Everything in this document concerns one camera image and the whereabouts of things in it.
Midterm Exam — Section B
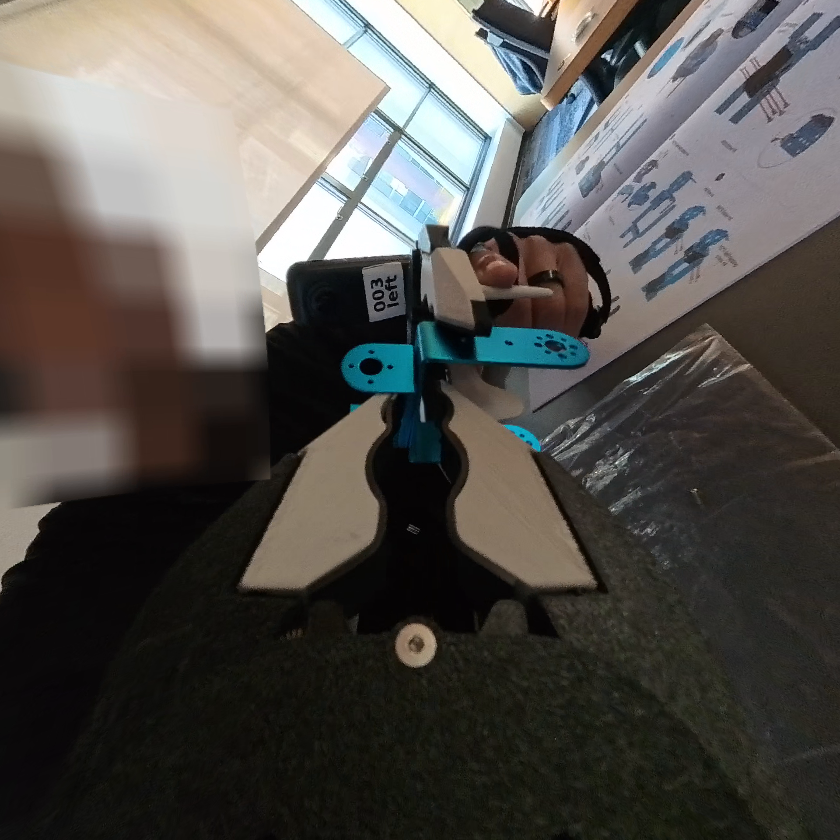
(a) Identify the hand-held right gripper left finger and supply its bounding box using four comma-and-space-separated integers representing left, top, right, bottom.
238, 397, 395, 597

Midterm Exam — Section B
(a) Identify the person's left hand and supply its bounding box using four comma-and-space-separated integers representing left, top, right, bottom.
471, 239, 595, 337

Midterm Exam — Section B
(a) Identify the white instruction manual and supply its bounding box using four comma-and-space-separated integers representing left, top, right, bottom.
512, 0, 840, 411

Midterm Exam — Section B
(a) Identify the long-legged blue U bracket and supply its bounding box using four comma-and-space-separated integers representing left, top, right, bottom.
415, 327, 589, 455

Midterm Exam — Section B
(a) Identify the short-legged blue U bracket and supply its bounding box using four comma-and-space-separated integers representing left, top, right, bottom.
343, 343, 439, 466

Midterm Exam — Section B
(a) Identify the large window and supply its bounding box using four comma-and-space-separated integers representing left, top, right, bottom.
255, 0, 494, 290

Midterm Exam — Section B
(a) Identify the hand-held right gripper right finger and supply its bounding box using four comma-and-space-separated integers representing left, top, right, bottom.
446, 395, 599, 596

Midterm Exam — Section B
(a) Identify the blue jacket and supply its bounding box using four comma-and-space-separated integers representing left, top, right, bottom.
472, 0, 560, 89

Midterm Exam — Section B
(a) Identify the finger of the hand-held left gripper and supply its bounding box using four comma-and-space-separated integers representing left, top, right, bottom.
420, 244, 490, 330

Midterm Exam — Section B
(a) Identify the long wooden table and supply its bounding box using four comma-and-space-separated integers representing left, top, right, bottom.
541, 0, 700, 111

